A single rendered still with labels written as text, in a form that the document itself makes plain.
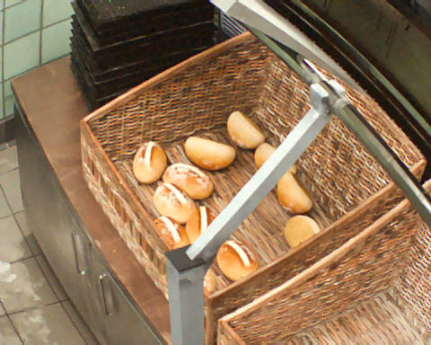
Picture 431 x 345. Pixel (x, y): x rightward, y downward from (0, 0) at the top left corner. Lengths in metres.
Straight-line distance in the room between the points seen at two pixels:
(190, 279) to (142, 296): 0.46
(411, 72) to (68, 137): 0.86
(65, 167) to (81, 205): 0.13
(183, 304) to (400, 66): 0.65
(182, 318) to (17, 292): 1.27
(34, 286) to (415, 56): 1.41
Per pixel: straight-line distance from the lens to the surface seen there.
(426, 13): 1.80
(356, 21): 2.04
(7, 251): 2.96
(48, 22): 3.16
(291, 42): 1.54
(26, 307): 2.78
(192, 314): 1.62
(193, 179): 2.17
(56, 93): 2.53
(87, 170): 2.21
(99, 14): 2.24
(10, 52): 3.16
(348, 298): 1.94
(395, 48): 1.95
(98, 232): 2.14
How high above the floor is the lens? 2.03
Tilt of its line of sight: 40 degrees down
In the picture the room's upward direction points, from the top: 1 degrees clockwise
